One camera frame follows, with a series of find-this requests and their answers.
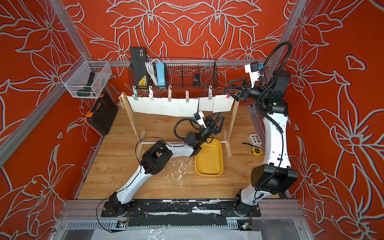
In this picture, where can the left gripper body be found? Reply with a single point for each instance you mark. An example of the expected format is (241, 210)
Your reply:
(206, 134)

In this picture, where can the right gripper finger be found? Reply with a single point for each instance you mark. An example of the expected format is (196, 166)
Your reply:
(235, 92)
(238, 82)

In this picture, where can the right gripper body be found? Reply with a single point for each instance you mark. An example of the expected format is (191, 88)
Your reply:
(255, 94)

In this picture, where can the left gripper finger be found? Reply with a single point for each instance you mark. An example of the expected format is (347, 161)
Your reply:
(212, 120)
(221, 123)

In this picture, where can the white postcard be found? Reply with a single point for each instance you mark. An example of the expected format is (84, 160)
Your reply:
(206, 104)
(188, 109)
(153, 106)
(170, 108)
(222, 104)
(137, 106)

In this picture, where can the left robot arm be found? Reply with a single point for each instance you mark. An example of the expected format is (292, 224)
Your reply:
(158, 155)

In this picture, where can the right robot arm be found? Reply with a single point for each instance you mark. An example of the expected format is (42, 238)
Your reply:
(275, 175)

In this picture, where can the yellow plastic tray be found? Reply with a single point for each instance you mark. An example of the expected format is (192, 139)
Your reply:
(209, 161)

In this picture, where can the white button box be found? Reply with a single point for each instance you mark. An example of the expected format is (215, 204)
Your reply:
(255, 140)

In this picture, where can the dark object in basket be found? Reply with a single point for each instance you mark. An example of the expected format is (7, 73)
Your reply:
(196, 80)

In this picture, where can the yellow tape measure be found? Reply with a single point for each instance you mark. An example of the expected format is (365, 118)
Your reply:
(257, 151)

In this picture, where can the light blue power bank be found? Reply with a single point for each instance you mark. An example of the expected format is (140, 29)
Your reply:
(160, 67)

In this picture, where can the teal clothespin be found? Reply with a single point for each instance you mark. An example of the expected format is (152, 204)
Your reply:
(135, 93)

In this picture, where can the black box in basket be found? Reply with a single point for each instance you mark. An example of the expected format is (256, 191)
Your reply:
(138, 60)

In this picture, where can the black orange tool case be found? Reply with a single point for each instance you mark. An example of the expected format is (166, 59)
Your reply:
(102, 115)

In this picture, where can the dark tool in bin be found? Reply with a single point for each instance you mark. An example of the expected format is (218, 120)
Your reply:
(86, 91)

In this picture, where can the clear plastic bin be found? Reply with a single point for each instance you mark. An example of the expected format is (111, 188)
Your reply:
(76, 77)

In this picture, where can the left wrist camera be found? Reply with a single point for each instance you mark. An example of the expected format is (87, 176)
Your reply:
(199, 118)

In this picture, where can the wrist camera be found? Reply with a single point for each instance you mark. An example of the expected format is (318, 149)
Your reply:
(199, 118)
(255, 72)

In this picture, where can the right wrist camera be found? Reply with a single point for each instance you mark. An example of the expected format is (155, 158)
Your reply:
(255, 72)

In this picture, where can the black wire basket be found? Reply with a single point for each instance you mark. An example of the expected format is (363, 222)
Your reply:
(179, 74)

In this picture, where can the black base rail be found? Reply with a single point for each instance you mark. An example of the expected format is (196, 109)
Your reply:
(222, 207)

